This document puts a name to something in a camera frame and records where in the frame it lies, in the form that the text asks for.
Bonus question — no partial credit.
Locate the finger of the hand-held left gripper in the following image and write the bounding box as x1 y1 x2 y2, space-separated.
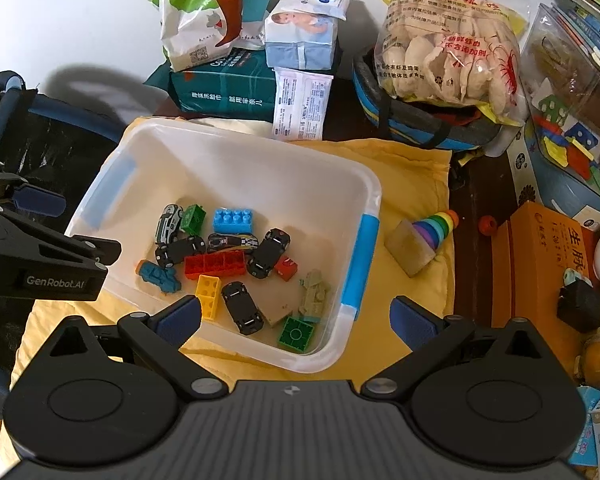
0 157 67 218
0 205 122 271

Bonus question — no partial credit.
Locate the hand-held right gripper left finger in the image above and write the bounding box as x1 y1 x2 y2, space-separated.
45 295 227 402

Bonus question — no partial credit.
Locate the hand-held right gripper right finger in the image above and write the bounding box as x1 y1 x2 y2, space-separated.
362 296 548 402

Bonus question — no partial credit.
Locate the yellow toy brick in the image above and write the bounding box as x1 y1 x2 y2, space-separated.
196 275 223 322

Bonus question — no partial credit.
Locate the teal toy vehicle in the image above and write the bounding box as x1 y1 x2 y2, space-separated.
134 259 182 295

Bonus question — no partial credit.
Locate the long red toy brick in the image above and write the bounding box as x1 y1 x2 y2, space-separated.
184 250 247 281

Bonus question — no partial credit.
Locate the black white toy car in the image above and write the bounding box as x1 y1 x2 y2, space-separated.
155 235 207 269

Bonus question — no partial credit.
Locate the striped black toy car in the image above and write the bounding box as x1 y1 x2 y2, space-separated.
207 232 259 254

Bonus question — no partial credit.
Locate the silver toy car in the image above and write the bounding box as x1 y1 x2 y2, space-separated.
155 204 185 246

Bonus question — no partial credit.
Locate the tan wooden block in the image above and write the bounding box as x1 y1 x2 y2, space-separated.
255 280 306 328

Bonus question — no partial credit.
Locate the small green toy brick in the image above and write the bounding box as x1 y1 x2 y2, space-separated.
180 204 207 236

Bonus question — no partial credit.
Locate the blue toy brick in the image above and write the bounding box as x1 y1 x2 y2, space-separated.
213 207 253 235

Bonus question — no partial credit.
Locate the small red cube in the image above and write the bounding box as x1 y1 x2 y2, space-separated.
274 255 299 280

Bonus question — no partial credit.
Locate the white plastic container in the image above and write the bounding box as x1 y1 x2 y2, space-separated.
64 119 383 375

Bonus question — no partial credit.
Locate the worn wooden block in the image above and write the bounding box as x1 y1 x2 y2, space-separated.
384 219 437 277

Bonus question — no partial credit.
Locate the rainbow stacking toy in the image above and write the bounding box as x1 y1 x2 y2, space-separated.
412 210 460 252

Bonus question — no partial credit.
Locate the orange cardboard box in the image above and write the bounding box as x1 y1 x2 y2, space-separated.
491 201 600 391

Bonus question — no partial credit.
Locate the yellow cloth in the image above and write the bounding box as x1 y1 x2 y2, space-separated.
10 116 453 461

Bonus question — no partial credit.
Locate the black charger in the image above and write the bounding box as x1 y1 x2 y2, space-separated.
556 280 600 333

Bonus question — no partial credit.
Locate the white flower print box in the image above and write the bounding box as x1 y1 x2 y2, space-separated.
510 125 546 206

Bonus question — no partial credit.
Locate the blue striped bag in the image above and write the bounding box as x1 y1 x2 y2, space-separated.
352 50 506 152

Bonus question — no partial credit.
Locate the light blue carton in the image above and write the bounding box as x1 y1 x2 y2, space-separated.
567 385 600 466

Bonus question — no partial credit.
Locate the teal tissue package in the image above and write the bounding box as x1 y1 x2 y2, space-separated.
170 47 338 121

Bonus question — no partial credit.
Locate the green white plastic bag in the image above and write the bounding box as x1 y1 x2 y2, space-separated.
146 0 272 72

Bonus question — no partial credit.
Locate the white flat sachet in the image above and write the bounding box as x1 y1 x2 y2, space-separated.
271 66 334 142

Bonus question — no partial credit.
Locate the clear case of coloured pieces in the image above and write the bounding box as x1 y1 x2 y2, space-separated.
520 2 600 221

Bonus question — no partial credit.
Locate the bag of shrimp chips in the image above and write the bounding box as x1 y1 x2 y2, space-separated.
374 0 531 126

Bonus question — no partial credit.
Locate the baby wipes package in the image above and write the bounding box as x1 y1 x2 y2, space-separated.
264 0 340 71

